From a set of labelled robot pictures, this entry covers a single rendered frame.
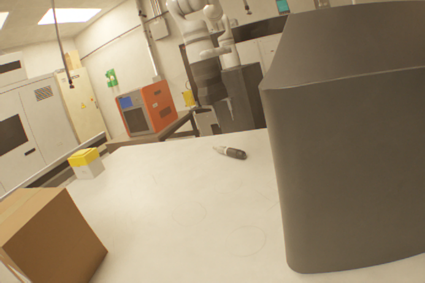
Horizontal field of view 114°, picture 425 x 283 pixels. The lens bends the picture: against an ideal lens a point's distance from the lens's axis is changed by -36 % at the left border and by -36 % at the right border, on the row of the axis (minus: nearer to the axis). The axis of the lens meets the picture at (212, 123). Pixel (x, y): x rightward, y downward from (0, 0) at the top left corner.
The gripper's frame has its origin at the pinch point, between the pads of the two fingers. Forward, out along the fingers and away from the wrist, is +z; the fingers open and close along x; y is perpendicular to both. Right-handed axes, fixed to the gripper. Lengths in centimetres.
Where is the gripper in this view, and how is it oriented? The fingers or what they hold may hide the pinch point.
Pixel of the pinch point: (226, 123)
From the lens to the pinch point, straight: 57.6
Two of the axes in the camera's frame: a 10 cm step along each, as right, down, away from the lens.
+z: 2.7, 9.2, 2.8
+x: -7.6, 3.8, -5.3
